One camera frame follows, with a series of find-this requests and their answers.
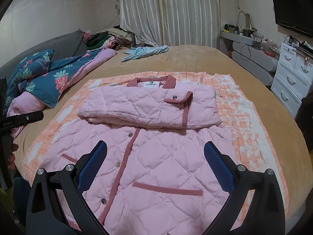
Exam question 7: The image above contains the grey bed headboard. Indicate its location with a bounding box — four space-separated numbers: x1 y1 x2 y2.
1 29 87 79

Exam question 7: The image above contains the white striped curtain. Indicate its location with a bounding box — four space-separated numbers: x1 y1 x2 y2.
119 0 220 48

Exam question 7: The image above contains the grey vanity desk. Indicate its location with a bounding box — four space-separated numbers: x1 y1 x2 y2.
220 30 278 88

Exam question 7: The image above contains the orange white plaid blanket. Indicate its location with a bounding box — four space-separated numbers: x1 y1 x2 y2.
20 70 289 230

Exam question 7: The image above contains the blue floral pink quilt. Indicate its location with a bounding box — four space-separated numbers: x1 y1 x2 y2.
4 48 118 137

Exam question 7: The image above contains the light blue garment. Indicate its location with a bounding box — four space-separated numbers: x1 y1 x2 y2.
121 45 169 62

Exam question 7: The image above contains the pink quilted jacket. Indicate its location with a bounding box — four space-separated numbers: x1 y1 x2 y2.
42 76 235 234

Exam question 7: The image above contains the tan bed cover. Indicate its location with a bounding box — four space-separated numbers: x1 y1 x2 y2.
15 45 312 214

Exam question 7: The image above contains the person's left hand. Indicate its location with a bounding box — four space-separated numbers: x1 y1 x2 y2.
7 143 19 170

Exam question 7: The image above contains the black wall television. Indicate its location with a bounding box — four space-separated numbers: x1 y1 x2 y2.
273 0 312 38

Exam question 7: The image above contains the white drawer chest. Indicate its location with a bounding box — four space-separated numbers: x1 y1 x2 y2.
271 43 313 118

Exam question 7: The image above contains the pile of clothes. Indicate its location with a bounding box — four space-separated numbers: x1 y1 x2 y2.
83 26 136 51

